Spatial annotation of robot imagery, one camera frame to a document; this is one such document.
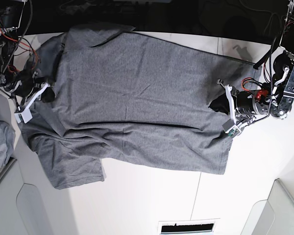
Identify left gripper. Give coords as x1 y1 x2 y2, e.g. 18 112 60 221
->
209 79 256 129

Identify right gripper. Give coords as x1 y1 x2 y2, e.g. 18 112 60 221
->
13 75 55 113

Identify grey t-shirt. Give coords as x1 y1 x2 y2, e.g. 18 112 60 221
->
19 23 259 189

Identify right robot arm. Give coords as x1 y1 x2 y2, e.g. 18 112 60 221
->
0 0 55 111

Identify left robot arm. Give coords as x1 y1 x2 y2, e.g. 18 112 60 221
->
209 0 294 138

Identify white left bin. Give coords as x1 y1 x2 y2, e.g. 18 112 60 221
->
0 159 53 235

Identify white bin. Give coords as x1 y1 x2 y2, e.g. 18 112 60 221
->
0 159 53 235
241 179 294 235

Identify white right bin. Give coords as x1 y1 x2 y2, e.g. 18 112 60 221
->
241 179 294 235

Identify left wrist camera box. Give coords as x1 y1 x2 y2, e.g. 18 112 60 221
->
222 119 242 139

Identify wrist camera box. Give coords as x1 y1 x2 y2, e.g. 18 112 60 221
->
14 109 32 123
222 119 242 139

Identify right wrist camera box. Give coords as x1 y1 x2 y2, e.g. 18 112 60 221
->
14 109 32 123

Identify white cables in background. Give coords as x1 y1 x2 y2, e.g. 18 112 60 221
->
240 0 287 37

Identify table cable grommet slot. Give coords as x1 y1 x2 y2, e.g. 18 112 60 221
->
157 218 220 235

